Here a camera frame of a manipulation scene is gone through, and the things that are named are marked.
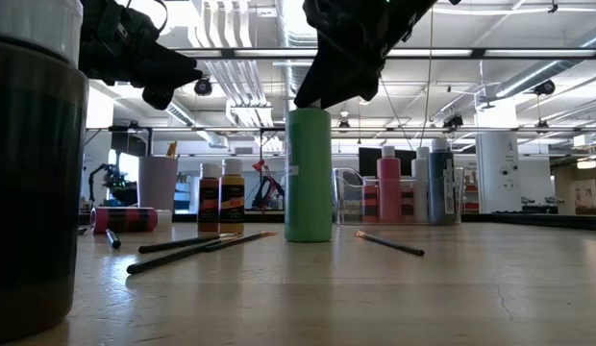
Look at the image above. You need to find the small magenta paint bottle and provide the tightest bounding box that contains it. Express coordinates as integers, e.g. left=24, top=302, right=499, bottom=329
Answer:
left=88, top=206, right=173, bottom=235

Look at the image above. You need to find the small brown paint bottle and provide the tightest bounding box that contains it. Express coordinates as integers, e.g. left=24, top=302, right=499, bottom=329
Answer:
left=197, top=161, right=221, bottom=236

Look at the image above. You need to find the large white paint bottle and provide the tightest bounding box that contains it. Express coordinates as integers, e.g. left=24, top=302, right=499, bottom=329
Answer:
left=410, top=145, right=432, bottom=223

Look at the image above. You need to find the red storage shelf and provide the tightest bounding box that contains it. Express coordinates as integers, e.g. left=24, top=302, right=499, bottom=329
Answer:
left=463, top=167, right=480, bottom=213

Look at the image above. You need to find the small red paint bottle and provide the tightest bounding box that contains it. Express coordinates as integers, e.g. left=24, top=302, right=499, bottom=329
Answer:
left=360, top=178, right=380, bottom=225

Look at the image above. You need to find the large pink paint bottle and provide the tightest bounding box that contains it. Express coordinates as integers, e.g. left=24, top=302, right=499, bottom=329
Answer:
left=377, top=145, right=403, bottom=225

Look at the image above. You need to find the large teal paint bottle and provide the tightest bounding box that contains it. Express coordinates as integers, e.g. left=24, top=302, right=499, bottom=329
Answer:
left=427, top=136, right=457, bottom=226

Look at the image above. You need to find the small yellow paint bottle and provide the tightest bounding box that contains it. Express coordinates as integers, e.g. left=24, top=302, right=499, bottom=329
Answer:
left=218, top=158, right=246, bottom=235

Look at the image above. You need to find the clear plastic bin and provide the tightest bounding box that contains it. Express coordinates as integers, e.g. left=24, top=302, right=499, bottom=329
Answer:
left=332, top=166, right=466, bottom=227

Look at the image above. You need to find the white cup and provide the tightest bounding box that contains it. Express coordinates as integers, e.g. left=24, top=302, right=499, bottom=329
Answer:
left=137, top=155, right=180, bottom=211

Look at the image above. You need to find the white round pillar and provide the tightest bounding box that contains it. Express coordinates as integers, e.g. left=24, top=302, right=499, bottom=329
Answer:
left=475, top=103, right=523, bottom=215

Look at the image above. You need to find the large green paint bottle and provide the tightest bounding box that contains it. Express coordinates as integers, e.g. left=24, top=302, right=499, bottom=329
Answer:
left=284, top=106, right=334, bottom=244

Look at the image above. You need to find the small pink paint bottle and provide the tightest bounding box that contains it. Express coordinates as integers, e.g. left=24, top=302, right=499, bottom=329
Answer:
left=400, top=180, right=415, bottom=223

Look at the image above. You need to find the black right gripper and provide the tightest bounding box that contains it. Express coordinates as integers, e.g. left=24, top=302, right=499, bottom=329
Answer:
left=293, top=0, right=441, bottom=110

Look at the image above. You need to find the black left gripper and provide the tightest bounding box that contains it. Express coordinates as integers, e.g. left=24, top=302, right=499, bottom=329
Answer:
left=93, top=7, right=204, bottom=111

